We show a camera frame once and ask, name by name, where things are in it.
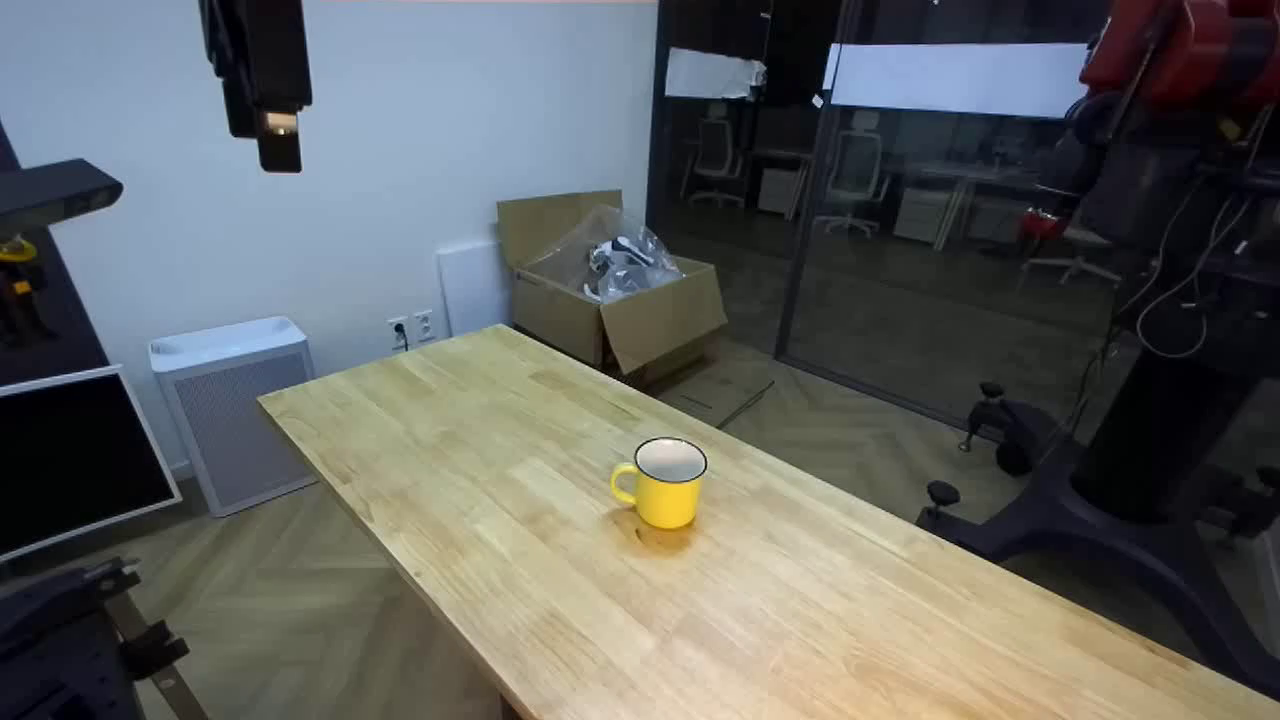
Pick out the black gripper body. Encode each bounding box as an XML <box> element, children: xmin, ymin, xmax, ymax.
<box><xmin>196</xmin><ymin>0</ymin><xmax>316</xmax><ymax>141</ymax></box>

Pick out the yellow enamel mug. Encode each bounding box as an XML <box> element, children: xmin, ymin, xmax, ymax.
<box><xmin>608</xmin><ymin>431</ymin><xmax>712</xmax><ymax>535</ymax></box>

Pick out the black shelf unit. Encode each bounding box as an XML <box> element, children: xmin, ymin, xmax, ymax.
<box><xmin>0</xmin><ymin>124</ymin><xmax>127</xmax><ymax>394</ymax></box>

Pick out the white air purifier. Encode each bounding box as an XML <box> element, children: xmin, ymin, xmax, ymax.
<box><xmin>145</xmin><ymin>312</ymin><xmax>322</xmax><ymax>521</ymax></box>

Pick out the yellow hand tool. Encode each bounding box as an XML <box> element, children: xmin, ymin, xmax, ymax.
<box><xmin>0</xmin><ymin>233</ymin><xmax>43</xmax><ymax>340</ymax></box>

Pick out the clear plastic bag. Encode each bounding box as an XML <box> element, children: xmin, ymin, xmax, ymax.
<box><xmin>535</xmin><ymin>203</ymin><xmax>684</xmax><ymax>303</ymax></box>

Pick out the open cardboard box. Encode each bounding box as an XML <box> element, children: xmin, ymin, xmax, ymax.
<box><xmin>492</xmin><ymin>189</ymin><xmax>733</xmax><ymax>379</ymax></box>

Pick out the white frosted glass strip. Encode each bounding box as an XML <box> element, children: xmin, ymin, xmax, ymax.
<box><xmin>819</xmin><ymin>41</ymin><xmax>1095</xmax><ymax>124</ymax></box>
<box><xmin>658</xmin><ymin>45</ymin><xmax>772</xmax><ymax>105</ymax></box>

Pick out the black folded stand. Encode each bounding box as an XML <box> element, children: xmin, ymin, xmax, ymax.
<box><xmin>0</xmin><ymin>555</ymin><xmax>196</xmax><ymax>720</ymax></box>

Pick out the black caster wheel assembly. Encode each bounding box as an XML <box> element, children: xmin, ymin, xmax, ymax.
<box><xmin>964</xmin><ymin>379</ymin><xmax>1073</xmax><ymax>480</ymax></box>

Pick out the white wall outlet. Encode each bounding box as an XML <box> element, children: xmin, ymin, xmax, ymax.
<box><xmin>385</xmin><ymin>303</ymin><xmax>440</xmax><ymax>355</ymax></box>

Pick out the white wall panel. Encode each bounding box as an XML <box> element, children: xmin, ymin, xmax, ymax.
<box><xmin>433</xmin><ymin>238</ymin><xmax>515</xmax><ymax>340</ymax></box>

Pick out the black board with white frame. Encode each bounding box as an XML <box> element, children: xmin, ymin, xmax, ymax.
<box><xmin>0</xmin><ymin>363</ymin><xmax>186</xmax><ymax>569</ymax></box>

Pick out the white hanging cable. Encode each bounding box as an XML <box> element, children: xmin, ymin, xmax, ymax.
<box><xmin>1129</xmin><ymin>124</ymin><xmax>1262</xmax><ymax>363</ymax></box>

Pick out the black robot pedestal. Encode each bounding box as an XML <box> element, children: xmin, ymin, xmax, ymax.
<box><xmin>916</xmin><ymin>105</ymin><xmax>1280</xmax><ymax>699</ymax></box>

